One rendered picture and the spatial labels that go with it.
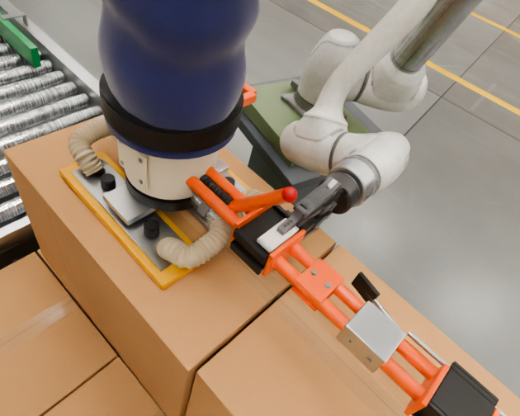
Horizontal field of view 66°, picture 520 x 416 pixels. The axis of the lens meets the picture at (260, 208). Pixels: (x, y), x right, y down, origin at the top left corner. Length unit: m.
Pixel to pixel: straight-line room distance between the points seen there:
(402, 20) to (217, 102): 0.45
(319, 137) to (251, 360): 0.47
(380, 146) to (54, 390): 0.91
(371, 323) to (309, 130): 0.45
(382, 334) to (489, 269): 1.97
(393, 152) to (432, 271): 1.53
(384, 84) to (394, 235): 1.18
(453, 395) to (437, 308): 1.59
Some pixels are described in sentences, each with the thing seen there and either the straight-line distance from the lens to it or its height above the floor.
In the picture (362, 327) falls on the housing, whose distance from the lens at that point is 0.61.
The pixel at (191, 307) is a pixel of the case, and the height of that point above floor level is 0.95.
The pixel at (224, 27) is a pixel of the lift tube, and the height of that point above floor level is 1.37.
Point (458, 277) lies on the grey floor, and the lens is 2.39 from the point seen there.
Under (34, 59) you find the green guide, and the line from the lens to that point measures 1.92.
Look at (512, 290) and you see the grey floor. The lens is 2.56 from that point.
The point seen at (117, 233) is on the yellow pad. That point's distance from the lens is 0.78.
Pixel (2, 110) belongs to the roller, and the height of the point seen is 0.54.
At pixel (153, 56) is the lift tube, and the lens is 0.55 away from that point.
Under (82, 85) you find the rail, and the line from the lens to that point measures 1.81.
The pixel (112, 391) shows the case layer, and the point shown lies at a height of 0.54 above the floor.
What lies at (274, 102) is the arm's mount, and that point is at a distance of 1.43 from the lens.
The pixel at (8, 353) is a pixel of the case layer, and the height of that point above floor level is 0.54.
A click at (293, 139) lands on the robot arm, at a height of 1.04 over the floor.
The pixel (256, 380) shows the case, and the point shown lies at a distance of 0.70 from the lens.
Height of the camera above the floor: 1.60
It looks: 48 degrees down
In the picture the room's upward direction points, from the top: 18 degrees clockwise
